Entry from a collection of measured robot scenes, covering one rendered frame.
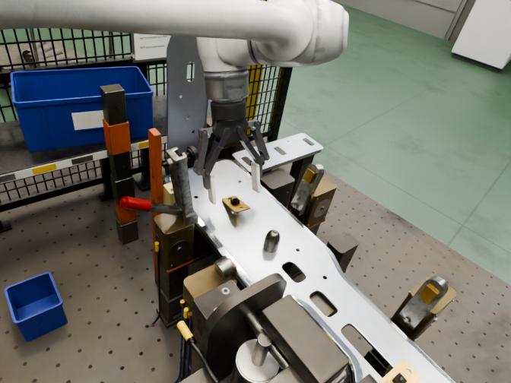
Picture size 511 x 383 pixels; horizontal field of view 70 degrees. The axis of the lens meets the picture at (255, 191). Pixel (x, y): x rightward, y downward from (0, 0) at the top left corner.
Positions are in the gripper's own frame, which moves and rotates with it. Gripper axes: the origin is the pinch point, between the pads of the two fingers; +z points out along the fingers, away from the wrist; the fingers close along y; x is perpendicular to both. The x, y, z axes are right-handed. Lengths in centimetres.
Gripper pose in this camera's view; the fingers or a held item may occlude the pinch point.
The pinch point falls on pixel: (234, 188)
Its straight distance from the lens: 84.2
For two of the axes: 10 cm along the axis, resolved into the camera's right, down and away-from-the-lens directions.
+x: -4.7, -3.3, 8.2
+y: 8.8, -2.3, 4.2
